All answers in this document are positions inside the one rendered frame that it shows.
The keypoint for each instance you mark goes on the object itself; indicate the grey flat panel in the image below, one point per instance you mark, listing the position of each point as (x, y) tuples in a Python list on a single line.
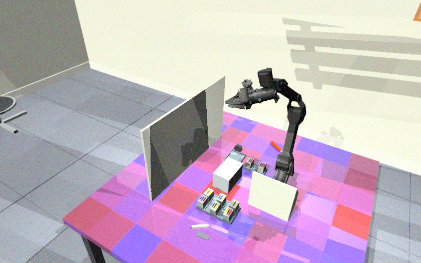
[(176, 140)]

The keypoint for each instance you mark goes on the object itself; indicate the black cylinder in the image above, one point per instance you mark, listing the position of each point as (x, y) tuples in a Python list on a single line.
[(238, 148)]

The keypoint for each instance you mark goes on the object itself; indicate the orange-handled screwdriver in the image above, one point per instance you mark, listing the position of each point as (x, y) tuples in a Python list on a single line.
[(276, 146)]

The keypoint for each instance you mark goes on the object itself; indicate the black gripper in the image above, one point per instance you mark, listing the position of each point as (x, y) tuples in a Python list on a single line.
[(242, 98)]

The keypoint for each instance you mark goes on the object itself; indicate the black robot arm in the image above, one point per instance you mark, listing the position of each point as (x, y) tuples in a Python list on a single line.
[(284, 165)]

